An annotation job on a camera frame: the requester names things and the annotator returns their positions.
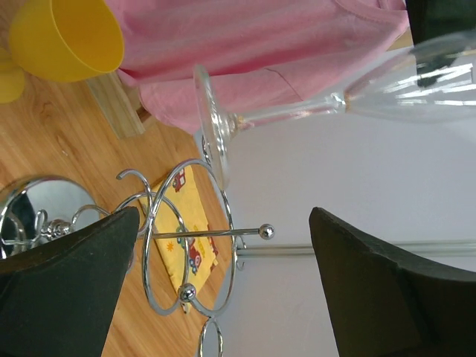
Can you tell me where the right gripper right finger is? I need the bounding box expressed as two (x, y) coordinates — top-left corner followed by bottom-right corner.
(309, 208), (475, 356)

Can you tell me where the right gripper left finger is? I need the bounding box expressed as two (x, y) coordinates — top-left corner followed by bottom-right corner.
(1, 207), (140, 356)

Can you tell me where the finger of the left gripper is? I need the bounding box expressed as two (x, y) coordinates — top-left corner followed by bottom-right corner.
(405, 0), (476, 86)

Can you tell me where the clear wine glass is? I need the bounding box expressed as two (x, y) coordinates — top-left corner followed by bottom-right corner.
(193, 30), (475, 190)

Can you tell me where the orange plastic wine glass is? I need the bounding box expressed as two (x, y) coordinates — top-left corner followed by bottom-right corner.
(1, 0), (124, 103)

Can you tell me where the chrome wine glass rack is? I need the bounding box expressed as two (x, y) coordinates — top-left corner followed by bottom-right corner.
(1, 138), (274, 356)

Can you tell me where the wooden clothes rack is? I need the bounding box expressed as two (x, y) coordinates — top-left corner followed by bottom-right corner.
(86, 33), (414, 141)

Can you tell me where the yellow printed folded cloth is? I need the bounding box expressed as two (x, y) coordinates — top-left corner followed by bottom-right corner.
(139, 160), (218, 315)

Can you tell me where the pink t-shirt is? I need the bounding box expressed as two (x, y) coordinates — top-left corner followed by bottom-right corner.
(109, 1), (409, 134)

